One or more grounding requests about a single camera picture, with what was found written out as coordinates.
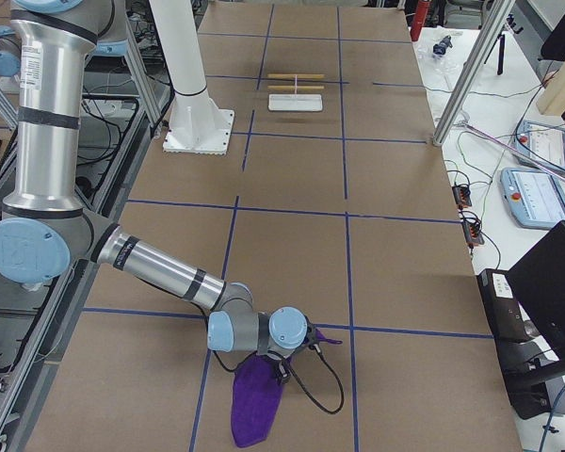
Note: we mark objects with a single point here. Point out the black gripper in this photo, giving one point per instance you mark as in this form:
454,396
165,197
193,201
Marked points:
281,371

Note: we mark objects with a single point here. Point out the purple towel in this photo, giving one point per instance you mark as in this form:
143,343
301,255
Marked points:
258,391

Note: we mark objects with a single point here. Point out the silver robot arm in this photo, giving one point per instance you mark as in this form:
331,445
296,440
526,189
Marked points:
45,228

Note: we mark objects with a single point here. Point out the white towel rack base tray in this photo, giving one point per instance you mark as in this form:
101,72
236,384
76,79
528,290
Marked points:
295,103

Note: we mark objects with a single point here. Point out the orange connector box near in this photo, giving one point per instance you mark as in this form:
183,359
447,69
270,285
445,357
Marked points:
472,229

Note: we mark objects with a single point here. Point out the orange connector box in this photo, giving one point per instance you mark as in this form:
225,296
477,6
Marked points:
462,196
472,229

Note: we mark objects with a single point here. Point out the black computer box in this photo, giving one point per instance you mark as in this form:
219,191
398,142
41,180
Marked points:
502,310

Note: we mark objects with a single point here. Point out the orange connector box far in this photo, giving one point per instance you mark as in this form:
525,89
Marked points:
462,196

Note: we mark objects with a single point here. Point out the teach pendant near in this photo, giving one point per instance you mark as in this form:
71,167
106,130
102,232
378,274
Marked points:
534,198

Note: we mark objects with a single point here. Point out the teach pendant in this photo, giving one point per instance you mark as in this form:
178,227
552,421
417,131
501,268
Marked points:
541,140
534,198

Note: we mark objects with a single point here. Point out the reacher grabber tool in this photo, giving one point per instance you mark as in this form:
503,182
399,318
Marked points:
538,163

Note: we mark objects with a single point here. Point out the teach pendant far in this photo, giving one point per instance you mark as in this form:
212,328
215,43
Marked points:
541,140

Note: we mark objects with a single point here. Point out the folded dark umbrella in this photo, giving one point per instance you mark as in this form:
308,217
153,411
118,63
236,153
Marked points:
440,48

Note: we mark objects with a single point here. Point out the red cylinder bottle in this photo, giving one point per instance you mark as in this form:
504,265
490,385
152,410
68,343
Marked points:
419,19

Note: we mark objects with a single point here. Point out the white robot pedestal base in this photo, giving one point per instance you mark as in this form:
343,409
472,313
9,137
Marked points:
196,123

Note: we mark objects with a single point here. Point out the aluminium frame post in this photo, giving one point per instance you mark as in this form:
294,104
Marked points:
483,45

